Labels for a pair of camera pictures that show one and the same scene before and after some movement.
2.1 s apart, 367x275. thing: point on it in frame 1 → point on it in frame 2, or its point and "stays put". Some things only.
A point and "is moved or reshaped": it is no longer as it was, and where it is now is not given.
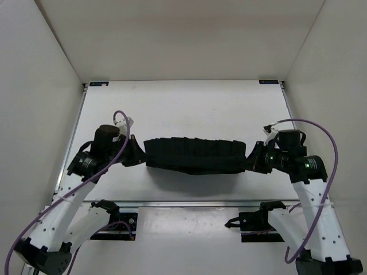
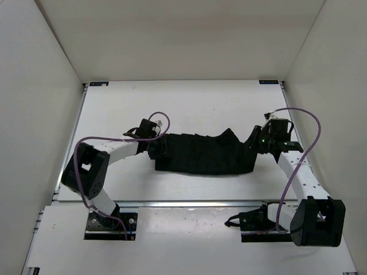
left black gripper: x=138 y=153 → x=152 y=135
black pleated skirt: x=196 y=155 is moved or reshaped
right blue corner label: x=269 y=82 stays put
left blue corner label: x=98 y=83 stays put
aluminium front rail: x=188 y=204 stays put
